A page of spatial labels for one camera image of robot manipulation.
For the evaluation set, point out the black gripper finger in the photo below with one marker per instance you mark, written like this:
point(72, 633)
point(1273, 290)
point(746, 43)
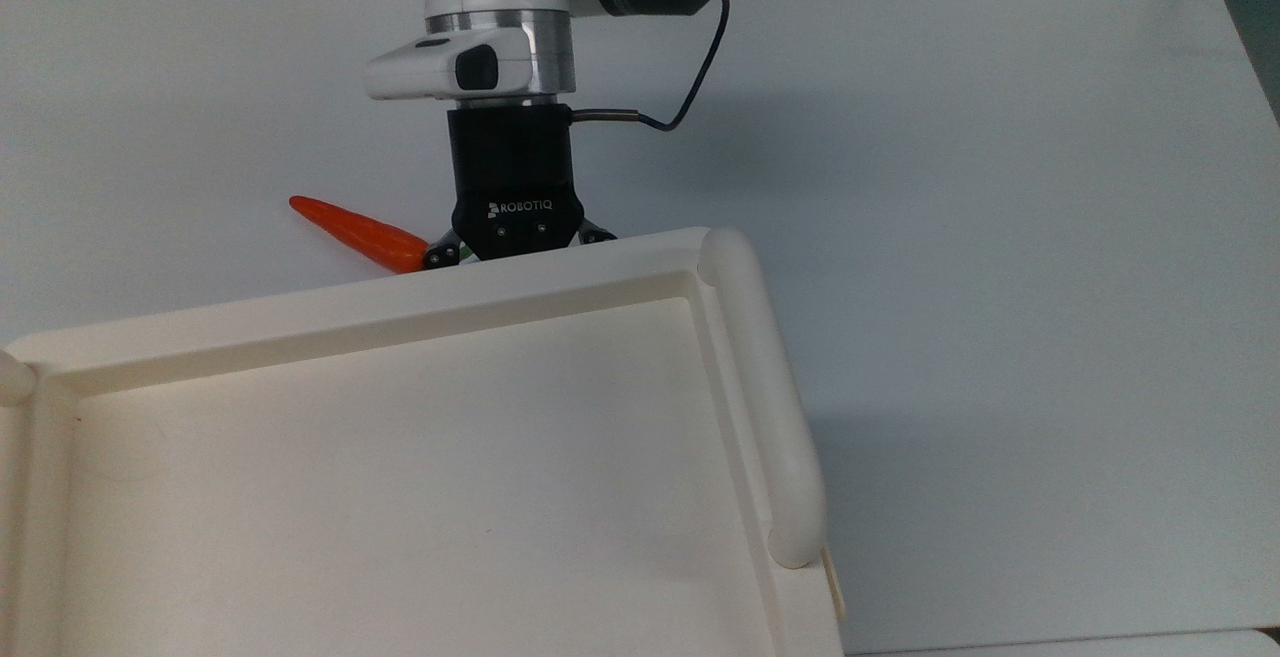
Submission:
point(597, 233)
point(442, 251)

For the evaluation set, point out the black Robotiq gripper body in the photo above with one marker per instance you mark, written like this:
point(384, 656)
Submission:
point(512, 182)

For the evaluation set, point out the orange toy carrot green leaves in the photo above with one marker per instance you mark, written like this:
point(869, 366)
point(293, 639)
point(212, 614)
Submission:
point(360, 233)

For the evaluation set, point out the cream white tray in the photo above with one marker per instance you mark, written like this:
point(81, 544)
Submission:
point(400, 457)

